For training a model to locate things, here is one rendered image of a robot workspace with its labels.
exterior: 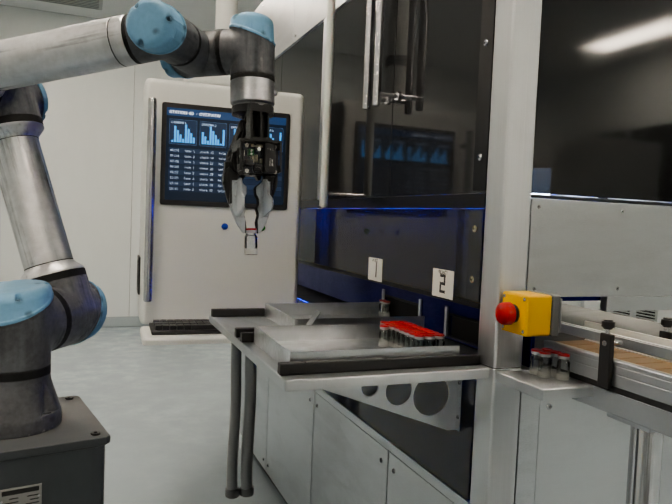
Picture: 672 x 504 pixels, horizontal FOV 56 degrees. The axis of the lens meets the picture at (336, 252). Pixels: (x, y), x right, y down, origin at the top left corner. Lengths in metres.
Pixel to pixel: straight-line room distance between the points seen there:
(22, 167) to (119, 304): 5.38
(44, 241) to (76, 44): 0.37
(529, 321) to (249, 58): 0.65
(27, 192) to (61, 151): 5.30
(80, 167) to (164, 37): 5.58
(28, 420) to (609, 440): 1.09
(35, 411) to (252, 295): 1.06
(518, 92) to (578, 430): 0.67
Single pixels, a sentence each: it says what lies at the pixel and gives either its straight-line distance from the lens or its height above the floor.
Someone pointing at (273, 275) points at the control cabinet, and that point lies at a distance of 2.07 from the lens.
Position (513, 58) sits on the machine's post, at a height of 1.45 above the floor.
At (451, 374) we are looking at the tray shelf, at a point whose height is 0.87.
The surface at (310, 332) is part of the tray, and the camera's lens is 1.39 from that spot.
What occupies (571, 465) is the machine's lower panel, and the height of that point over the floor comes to 0.68.
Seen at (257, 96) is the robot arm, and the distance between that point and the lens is 1.08.
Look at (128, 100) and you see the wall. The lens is 6.63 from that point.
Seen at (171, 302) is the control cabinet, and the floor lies 0.87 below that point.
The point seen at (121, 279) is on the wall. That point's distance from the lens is 6.58.
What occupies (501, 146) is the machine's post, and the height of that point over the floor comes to 1.29.
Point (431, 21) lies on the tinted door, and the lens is 1.54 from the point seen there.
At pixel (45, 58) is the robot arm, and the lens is 1.11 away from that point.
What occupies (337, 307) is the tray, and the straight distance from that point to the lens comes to 1.77.
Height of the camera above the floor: 1.15
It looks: 3 degrees down
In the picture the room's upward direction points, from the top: 2 degrees clockwise
